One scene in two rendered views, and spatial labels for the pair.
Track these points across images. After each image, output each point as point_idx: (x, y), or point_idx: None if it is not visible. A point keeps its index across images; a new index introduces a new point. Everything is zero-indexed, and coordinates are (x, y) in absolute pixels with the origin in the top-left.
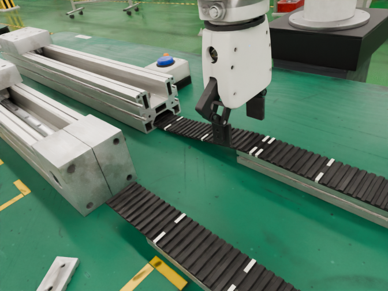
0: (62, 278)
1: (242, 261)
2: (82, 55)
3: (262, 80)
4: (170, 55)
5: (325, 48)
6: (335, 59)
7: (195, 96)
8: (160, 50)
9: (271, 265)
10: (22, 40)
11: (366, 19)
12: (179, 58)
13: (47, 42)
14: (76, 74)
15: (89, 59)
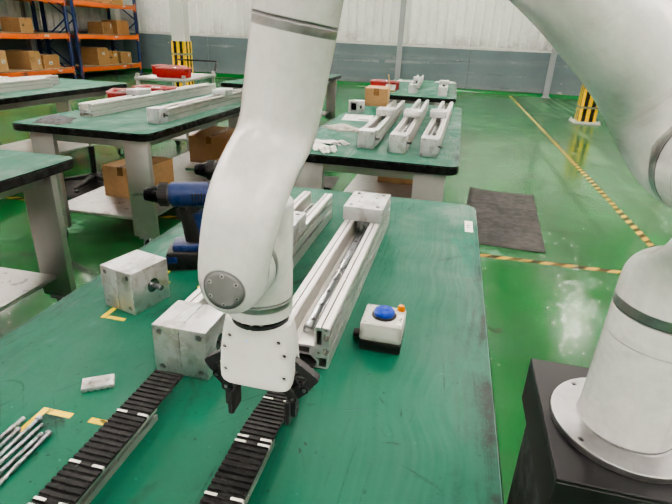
0: (96, 384)
1: (101, 461)
2: (356, 254)
3: (268, 381)
4: (464, 312)
5: (542, 454)
6: (541, 481)
7: (368, 368)
8: (474, 299)
9: (119, 495)
10: (352, 208)
11: (641, 475)
12: (462, 322)
13: (375, 220)
14: (311, 269)
15: (349, 262)
